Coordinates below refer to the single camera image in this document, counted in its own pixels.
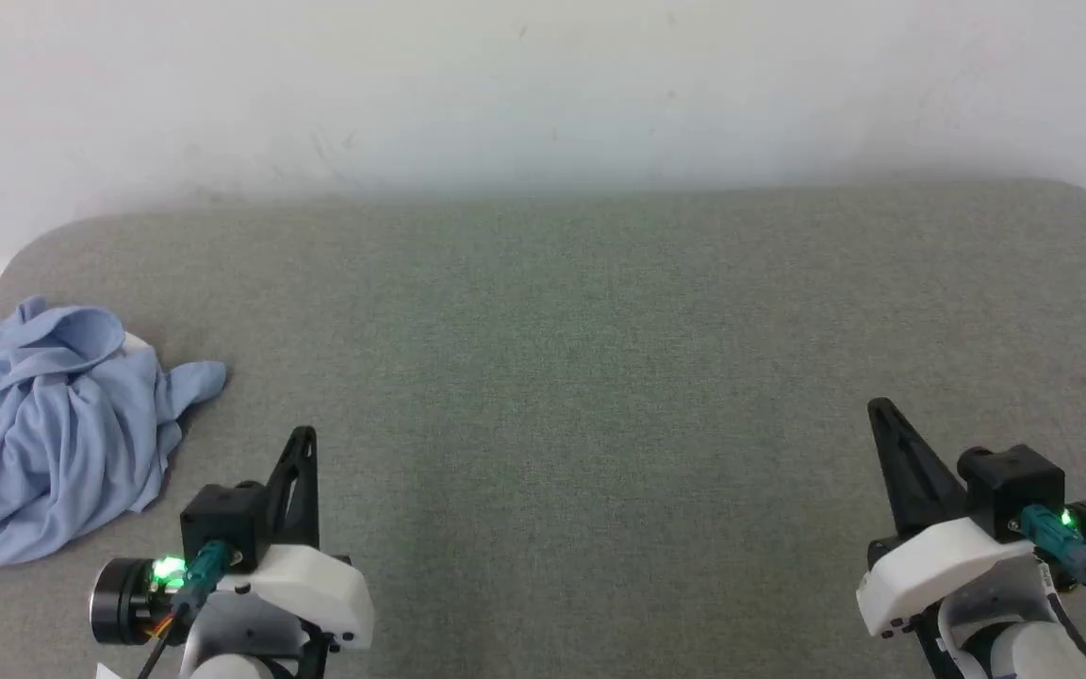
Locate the black cable with teal connector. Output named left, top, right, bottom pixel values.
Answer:
left=1018, top=504, right=1086, bottom=616
left=136, top=538, right=235, bottom=679

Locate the grey-green sofa cushion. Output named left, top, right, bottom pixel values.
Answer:
left=0, top=177, right=1086, bottom=679

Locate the light blue garment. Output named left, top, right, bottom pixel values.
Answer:
left=0, top=296, right=228, bottom=571

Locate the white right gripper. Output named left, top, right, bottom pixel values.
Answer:
left=856, top=397, right=1086, bottom=640

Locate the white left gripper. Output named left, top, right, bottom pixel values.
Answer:
left=90, top=425, right=376, bottom=663

